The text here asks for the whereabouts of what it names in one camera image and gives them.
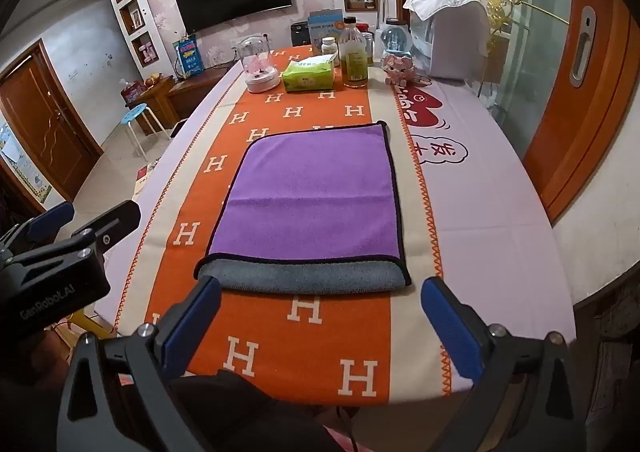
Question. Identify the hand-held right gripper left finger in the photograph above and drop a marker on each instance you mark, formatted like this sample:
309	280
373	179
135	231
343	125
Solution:
199	314

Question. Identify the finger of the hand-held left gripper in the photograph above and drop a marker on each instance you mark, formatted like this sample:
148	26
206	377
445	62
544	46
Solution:
112	224
52	219

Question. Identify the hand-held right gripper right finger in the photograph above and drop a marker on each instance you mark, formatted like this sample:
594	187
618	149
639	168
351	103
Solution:
444	327

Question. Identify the purple and grey towel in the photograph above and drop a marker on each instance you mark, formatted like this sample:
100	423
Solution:
310	192

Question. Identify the yellow stool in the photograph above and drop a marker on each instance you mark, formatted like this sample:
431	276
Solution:
90	324

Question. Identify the wooden door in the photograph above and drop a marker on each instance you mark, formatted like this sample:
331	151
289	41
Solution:
47	127

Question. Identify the orange printed table runner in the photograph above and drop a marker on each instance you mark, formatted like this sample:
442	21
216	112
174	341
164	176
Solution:
300	332

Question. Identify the person's dark clothing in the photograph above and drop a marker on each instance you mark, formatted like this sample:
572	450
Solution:
250	412

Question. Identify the blue round stool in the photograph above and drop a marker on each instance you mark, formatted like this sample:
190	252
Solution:
137	116

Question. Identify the red fruit basket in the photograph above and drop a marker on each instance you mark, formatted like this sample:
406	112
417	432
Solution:
137	91

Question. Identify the wooden television cabinet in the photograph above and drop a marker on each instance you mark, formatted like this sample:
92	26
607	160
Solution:
187	92

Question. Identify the blue standing poster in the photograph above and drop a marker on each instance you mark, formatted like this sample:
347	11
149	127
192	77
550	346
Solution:
186	57

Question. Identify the glass dome with pink figure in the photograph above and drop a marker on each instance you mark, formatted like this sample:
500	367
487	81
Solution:
257	64

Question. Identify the orange framed sliding door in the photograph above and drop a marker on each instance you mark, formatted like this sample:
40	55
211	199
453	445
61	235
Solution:
582	132

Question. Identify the green tissue pack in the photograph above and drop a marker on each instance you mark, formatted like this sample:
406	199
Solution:
307	76

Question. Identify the pink plush toy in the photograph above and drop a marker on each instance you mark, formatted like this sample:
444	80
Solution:
398	68

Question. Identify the black appliance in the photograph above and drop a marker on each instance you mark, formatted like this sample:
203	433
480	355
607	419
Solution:
299	34

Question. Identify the small white pill bottle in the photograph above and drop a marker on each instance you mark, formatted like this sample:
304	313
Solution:
330	52

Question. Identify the glass bottle with yellow liquid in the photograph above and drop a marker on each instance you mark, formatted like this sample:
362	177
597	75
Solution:
354	59

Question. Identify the metal can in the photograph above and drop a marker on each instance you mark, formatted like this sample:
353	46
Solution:
370	49

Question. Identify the blue printed box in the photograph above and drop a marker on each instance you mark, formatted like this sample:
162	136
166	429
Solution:
322	27

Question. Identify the appliance with white cover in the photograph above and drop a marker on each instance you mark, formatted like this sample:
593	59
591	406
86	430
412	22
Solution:
457	37

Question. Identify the snow globe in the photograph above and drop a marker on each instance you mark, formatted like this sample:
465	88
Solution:
396	39

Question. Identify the colourful wall chart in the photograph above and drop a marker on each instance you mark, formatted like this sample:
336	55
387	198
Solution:
22	167

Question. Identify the white wall niche shelving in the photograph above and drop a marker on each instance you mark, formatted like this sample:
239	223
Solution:
131	19

